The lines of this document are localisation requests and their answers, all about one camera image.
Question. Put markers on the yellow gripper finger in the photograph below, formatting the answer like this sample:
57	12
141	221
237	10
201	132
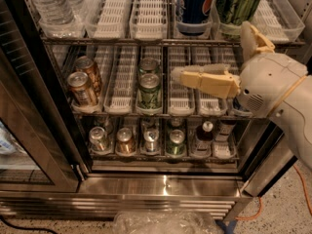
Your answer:
253	42
211	79

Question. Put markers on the white rounded gripper body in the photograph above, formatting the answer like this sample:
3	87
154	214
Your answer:
271	82

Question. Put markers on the blue pepsi can top shelf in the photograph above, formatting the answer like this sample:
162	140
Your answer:
193	4

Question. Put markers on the blue pepsi can shelf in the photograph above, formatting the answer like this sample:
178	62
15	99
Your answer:
238	106
193	4

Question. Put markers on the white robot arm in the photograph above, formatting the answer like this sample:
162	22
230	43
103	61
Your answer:
293	115

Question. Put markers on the clear tray holding green can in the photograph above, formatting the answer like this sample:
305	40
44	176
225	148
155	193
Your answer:
227	33

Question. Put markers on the blue pepsi can middle shelf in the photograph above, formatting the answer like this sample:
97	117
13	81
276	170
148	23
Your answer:
238	106

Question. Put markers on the green can top shelf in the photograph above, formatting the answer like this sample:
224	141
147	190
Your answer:
236	5

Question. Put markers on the green can shelf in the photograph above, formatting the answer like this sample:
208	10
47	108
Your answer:
148	65
149	91
236	5
175	144

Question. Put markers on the dark labelled bottle bottom shelf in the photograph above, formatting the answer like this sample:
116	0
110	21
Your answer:
224	129

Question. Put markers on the green can rear middle shelf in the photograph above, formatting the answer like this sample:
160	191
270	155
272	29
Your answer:
148	65

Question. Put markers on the green can front middle shelf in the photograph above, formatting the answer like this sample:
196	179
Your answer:
149	91

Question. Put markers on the green can bottom shelf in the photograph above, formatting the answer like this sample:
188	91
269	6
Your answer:
175	144

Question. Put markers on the silver red can bottom shelf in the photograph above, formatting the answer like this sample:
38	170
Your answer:
151	140

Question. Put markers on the brown can bottom shelf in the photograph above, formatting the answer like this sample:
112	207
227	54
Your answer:
125	141

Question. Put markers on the brown can shelf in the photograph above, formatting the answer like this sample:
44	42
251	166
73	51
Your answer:
90	67
80	85
125	141

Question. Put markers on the stainless steel fridge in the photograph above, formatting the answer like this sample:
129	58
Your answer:
111	182

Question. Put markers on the silver can bottom shelf left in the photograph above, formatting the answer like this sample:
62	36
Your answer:
98	139

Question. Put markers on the brown can rear middle shelf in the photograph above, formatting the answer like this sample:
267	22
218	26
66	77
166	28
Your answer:
90	67

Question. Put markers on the brown can front middle shelf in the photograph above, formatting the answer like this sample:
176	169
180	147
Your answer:
80	85

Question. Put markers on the glass fridge door left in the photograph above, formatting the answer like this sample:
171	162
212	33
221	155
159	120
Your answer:
31	159

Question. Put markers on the clear empty tray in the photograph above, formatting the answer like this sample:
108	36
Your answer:
119	95
278	21
107	19
181	101
149	20
207	105

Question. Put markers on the clear empty tray top right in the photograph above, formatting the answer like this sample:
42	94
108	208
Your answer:
278	21

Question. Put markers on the brown bottle white cap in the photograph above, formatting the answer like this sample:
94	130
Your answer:
203	137

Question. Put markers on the clear tray with green cans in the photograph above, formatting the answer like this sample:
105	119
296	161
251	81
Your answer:
155	53

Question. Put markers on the clear tray with brown cans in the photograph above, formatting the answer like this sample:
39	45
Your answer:
104	57

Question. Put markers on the blue tape on floor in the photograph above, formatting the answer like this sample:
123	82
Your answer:
228	228

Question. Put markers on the clear plastic bag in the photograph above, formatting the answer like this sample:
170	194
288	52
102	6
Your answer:
164	223

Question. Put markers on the clear tray under water bottles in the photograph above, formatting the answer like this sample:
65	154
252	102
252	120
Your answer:
74	29

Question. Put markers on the clear water bottle front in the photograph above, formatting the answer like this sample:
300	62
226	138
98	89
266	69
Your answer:
56	12

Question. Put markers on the middle wire shelf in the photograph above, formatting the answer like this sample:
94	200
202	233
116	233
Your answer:
163	116

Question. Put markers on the wire shelf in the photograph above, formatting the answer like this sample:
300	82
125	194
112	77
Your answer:
163	116
160	42

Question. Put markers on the top wire shelf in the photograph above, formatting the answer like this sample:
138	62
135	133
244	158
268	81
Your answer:
160	42

